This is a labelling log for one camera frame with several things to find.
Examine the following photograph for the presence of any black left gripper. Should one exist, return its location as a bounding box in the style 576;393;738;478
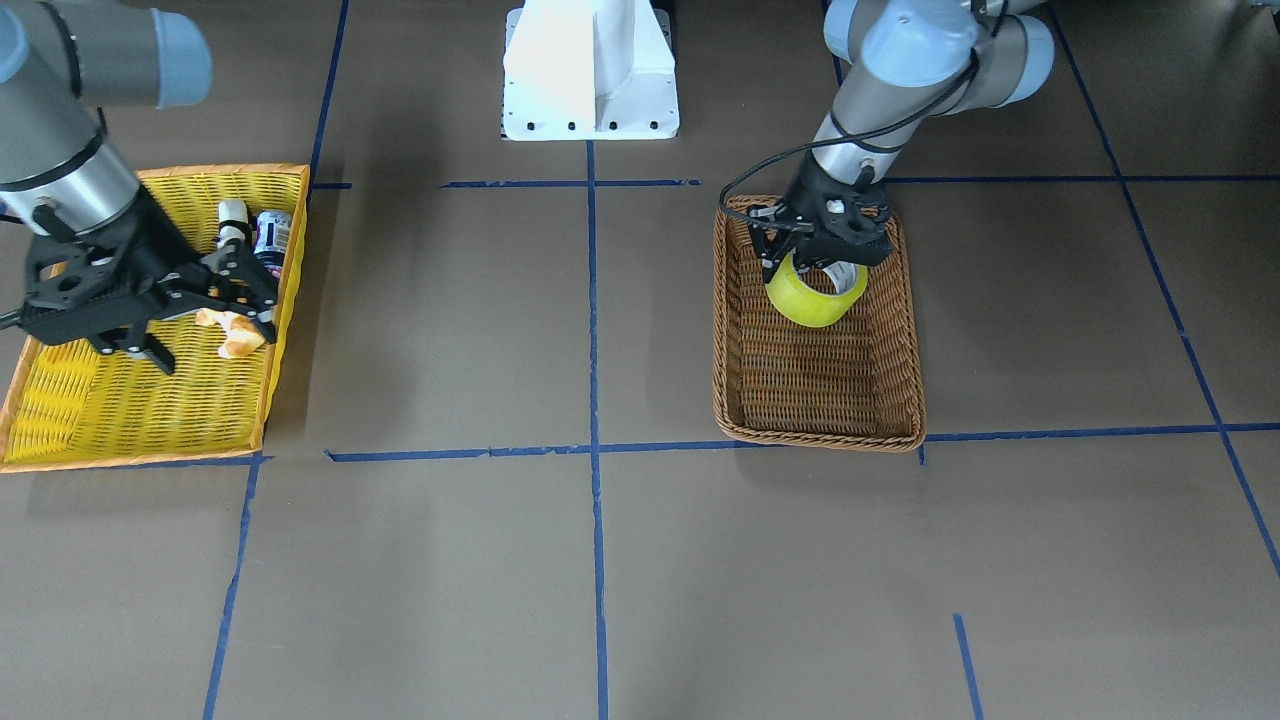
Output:
748;155;893;297

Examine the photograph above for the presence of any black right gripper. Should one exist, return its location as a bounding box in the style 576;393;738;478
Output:
18;186;279;375

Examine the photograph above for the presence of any yellow tape roll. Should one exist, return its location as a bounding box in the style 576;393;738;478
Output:
765;252;870;328

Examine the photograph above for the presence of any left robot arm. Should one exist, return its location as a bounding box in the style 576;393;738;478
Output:
748;1;1055;281

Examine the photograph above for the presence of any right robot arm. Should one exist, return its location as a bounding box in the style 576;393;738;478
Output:
1;1;280;374

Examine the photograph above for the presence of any brown wicker basket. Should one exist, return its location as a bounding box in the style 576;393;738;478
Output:
712;195;925;452

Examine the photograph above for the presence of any yellow woven plastic basket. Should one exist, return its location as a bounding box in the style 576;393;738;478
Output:
3;163;311;473

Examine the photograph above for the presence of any toy croissant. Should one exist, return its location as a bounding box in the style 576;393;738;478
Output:
195;307;266;360

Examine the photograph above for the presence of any toy panda figure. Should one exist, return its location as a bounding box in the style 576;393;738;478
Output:
216;199;253;249

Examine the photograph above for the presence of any small purple can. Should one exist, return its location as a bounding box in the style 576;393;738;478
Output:
253;209;293;277

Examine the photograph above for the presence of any black camera cable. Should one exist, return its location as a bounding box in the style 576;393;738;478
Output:
718;10;1001;236

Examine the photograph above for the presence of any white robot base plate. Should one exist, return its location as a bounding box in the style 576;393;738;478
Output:
500;1;681;142

